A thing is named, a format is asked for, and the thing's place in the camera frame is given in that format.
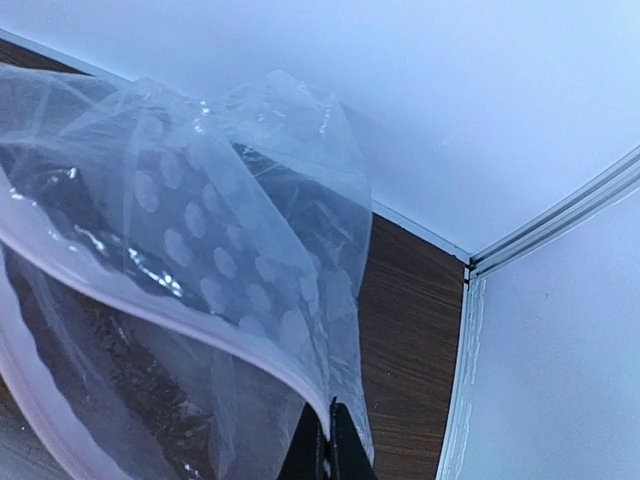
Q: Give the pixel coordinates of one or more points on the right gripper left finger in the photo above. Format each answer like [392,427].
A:
[306,454]

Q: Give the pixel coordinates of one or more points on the right aluminium frame post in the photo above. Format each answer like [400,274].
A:
[612,185]

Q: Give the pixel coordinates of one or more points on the clear dotted zip bag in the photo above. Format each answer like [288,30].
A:
[179,278]

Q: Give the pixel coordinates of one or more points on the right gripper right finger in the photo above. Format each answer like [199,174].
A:
[346,455]

